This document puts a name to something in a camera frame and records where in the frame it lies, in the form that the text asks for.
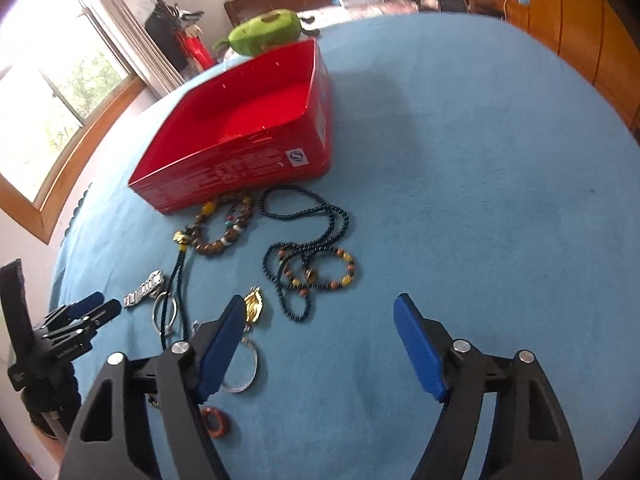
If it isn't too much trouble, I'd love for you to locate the coat rack with clothes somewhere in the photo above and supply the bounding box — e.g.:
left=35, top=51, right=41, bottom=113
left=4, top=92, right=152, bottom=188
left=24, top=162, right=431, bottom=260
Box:
left=144, top=0, right=217, bottom=73

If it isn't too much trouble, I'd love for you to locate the wooden desk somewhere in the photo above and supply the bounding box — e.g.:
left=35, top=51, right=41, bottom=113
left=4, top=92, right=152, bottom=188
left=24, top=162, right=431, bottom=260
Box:
left=460, top=0, right=526, bottom=21

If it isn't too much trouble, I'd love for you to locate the black cord gold pendant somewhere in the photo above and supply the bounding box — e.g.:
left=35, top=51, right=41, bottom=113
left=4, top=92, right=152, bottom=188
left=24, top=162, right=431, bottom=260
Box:
left=160, top=226, right=194, bottom=350

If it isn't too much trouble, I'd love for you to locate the colourful bead bracelet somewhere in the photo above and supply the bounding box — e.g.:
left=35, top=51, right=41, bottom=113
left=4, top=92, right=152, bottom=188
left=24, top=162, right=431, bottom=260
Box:
left=199, top=405, right=231, bottom=440

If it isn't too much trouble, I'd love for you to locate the wooden window frame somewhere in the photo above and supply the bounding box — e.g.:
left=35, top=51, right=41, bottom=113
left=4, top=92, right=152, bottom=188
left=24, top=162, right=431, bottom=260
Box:
left=0, top=0, right=151, bottom=245

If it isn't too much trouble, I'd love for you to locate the silver metal watch band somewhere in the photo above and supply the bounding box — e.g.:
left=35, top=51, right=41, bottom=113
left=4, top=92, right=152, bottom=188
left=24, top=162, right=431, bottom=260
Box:
left=122, top=270, right=165, bottom=309

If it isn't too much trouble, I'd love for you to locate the black bead necklace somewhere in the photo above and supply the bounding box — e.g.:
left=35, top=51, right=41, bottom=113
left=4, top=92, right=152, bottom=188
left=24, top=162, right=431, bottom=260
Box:
left=258, top=183, right=350, bottom=323

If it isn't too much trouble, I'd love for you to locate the silver bangle ring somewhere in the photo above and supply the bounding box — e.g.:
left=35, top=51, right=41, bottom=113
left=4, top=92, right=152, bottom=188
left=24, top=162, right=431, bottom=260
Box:
left=219, top=335, right=260, bottom=395

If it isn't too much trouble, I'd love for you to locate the amber multicolour bead bracelet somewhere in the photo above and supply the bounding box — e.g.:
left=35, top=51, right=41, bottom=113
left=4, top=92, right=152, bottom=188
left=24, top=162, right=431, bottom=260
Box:
left=278, top=246, right=357, bottom=296

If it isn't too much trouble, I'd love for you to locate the brown wooden bead bracelet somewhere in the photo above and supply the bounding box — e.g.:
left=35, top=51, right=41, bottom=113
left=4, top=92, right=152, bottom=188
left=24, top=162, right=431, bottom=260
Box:
left=186, top=192, right=256, bottom=257

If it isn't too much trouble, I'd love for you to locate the red tin box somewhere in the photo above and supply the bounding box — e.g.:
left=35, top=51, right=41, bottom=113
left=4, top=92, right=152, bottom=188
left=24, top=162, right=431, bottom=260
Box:
left=128, top=39, right=332, bottom=214

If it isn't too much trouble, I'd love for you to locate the green avocado plush toy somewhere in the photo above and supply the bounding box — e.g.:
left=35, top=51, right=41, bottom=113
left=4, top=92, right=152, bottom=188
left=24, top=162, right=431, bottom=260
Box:
left=213, top=9, right=320, bottom=58

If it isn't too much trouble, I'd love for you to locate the wooden wardrobe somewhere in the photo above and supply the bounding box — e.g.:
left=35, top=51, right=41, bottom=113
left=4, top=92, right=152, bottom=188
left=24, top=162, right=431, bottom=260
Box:
left=504, top=0, right=639, bottom=136

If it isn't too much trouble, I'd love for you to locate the blue bed cover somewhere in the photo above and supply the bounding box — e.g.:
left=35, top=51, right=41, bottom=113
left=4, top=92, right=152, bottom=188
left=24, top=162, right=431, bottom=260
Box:
left=48, top=11, right=640, bottom=480

